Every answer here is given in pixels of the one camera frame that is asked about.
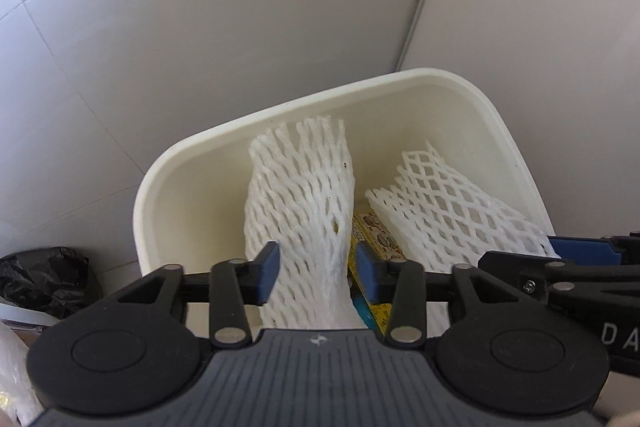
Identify yellow snack package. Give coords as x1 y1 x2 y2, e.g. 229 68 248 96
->
347 210 405 335

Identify black garbage bag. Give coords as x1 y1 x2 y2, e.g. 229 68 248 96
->
0 247 104 320

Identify white foam net sleeve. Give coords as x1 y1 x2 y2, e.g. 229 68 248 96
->
244 116 364 329

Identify flat white foam net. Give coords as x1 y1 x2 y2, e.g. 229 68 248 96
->
364 140 561 338

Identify white trash bin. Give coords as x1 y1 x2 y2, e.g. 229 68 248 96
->
131 67 557 338

